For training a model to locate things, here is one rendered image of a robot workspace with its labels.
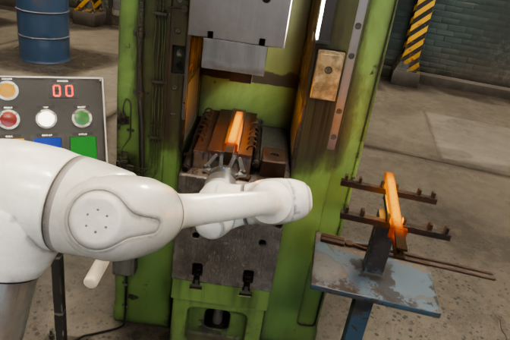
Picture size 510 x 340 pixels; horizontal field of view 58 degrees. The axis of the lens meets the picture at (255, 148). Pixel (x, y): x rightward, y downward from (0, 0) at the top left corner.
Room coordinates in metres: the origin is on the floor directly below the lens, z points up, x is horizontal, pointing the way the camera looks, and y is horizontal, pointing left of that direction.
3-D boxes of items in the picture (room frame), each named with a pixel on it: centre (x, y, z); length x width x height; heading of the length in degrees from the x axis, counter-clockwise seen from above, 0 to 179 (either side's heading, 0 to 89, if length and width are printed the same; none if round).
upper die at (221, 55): (1.62, 0.11, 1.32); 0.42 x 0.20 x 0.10; 1
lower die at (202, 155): (1.62, 0.11, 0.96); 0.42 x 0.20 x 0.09; 1
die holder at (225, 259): (1.63, 0.05, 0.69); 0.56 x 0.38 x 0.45; 1
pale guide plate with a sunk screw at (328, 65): (1.55, -0.21, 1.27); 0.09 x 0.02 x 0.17; 91
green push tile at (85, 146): (1.25, 0.52, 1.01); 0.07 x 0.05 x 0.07; 116
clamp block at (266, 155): (1.47, -0.07, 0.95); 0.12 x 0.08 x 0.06; 1
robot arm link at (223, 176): (1.08, 0.08, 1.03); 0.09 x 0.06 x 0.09; 90
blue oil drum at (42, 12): (5.42, 2.71, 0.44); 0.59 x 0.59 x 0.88
